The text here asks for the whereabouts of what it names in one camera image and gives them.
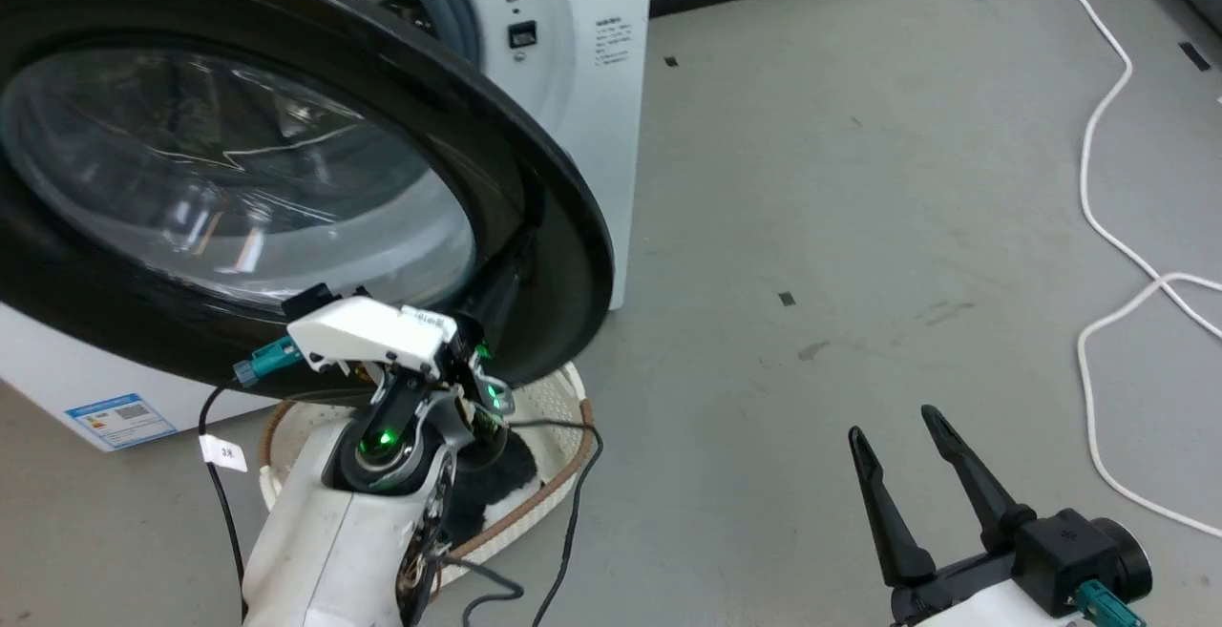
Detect left gripper green lights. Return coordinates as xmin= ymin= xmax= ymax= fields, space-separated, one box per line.
xmin=441 ymin=317 xmax=518 ymax=439

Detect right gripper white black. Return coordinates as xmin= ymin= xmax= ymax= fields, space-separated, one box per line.
xmin=847 ymin=404 xmax=1089 ymax=627

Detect black round glass washer door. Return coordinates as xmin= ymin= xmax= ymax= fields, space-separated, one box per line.
xmin=0 ymin=0 xmax=616 ymax=406

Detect white front-load washing machine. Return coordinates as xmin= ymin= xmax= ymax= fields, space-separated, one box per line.
xmin=0 ymin=0 xmax=655 ymax=453

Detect white laundry basket brown rim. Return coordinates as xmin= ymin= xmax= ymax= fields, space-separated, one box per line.
xmin=258 ymin=361 xmax=597 ymax=561

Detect black and white plush cloth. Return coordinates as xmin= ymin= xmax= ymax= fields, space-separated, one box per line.
xmin=441 ymin=428 xmax=543 ymax=552

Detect blue energy label sticker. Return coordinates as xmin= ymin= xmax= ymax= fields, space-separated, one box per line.
xmin=65 ymin=393 xmax=179 ymax=452

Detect black text info sticker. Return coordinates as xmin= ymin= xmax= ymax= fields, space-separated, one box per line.
xmin=594 ymin=16 xmax=633 ymax=67

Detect thin black cable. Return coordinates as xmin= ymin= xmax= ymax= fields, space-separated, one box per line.
xmin=437 ymin=419 xmax=605 ymax=627

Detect teal right camera connector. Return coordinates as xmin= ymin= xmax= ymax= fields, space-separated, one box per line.
xmin=1075 ymin=580 xmax=1148 ymax=627

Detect teal camera connector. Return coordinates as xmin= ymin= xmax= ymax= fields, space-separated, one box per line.
xmin=233 ymin=337 xmax=305 ymax=389
xmin=1075 ymin=580 xmax=1148 ymax=627

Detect teal left camera connector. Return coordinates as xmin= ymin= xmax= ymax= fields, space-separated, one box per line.
xmin=233 ymin=337 xmax=305 ymax=389

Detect black cable with white tag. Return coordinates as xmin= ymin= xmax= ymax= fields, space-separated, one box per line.
xmin=197 ymin=384 xmax=251 ymax=623

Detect white cable on floor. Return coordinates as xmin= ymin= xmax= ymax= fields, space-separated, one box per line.
xmin=1046 ymin=0 xmax=1222 ymax=540

